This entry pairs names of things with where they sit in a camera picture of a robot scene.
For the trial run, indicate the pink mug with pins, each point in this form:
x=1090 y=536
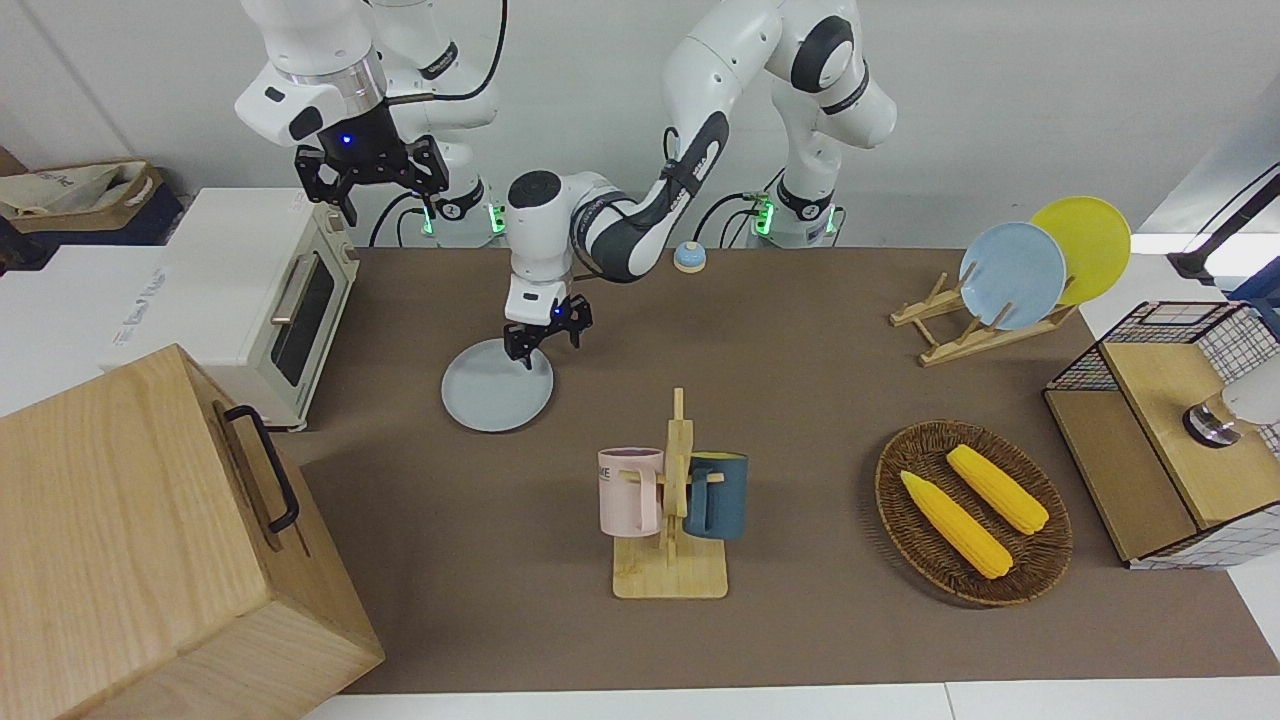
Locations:
x=625 y=495

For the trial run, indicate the blue call bell wooden base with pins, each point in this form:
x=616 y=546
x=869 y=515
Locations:
x=690 y=258

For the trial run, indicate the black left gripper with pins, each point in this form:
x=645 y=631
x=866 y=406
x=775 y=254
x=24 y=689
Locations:
x=550 y=318

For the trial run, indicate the wooden mug tree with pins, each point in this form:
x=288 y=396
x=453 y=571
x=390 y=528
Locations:
x=670 y=575

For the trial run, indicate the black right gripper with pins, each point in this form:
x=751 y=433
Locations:
x=365 y=145

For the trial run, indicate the yellow corn cob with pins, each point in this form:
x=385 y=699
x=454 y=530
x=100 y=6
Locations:
x=1000 y=490
x=955 y=525

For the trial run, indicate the brown wicker basket tray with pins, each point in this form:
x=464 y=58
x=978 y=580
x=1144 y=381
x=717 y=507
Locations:
x=920 y=550

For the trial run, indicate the white cylinder with dark base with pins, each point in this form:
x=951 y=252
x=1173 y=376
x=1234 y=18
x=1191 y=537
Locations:
x=1255 y=395

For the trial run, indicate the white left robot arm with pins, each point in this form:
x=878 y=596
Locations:
x=720 y=60

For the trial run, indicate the light wooden cabinet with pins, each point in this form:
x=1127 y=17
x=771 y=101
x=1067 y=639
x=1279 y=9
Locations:
x=120 y=560

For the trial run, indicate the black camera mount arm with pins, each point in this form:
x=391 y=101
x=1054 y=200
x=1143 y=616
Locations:
x=1195 y=262

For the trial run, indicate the dark blue crate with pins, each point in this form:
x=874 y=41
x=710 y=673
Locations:
x=150 y=225

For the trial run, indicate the light blue plate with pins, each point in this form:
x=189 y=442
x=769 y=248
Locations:
x=1010 y=270

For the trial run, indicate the gray plate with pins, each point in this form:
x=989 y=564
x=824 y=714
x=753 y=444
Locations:
x=490 y=395

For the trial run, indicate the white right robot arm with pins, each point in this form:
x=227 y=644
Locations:
x=300 y=40

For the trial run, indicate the brown cardboard box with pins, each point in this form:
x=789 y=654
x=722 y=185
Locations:
x=135 y=200

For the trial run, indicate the light wooden lid board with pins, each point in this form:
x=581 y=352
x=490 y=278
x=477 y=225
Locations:
x=1160 y=400

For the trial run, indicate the wooden dish rack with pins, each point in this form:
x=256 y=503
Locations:
x=960 y=347

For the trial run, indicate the cream toaster oven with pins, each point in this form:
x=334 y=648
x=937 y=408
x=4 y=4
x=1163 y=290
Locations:
x=240 y=260

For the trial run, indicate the white box with gray print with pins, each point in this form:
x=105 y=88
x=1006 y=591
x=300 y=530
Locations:
x=60 y=330

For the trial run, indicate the brown table mat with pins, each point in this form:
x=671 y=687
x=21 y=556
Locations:
x=800 y=400

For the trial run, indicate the yellow plate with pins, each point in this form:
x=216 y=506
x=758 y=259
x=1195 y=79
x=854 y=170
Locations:
x=1095 y=245

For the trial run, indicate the teal mug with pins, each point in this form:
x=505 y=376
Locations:
x=725 y=500

